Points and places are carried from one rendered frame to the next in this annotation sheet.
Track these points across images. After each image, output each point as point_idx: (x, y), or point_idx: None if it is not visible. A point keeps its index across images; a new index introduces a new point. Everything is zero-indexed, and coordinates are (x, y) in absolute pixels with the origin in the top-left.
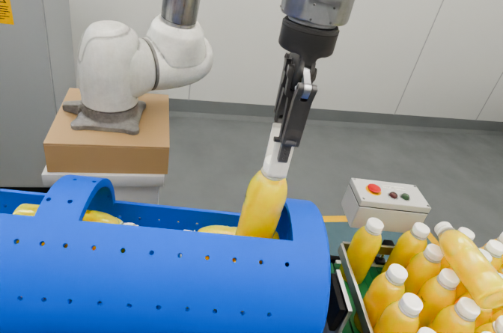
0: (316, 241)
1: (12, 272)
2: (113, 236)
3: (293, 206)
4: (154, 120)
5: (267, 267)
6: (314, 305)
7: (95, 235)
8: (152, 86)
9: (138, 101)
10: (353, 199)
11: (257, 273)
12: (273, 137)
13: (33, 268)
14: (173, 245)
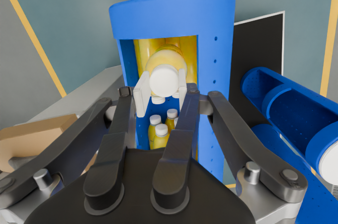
0: (196, 9)
1: (219, 178)
2: (206, 155)
3: (151, 31)
4: (27, 146)
5: (218, 55)
6: (232, 8)
7: (206, 163)
8: (0, 176)
9: (11, 165)
10: None
11: (220, 61)
12: (147, 102)
13: (218, 173)
14: (208, 124)
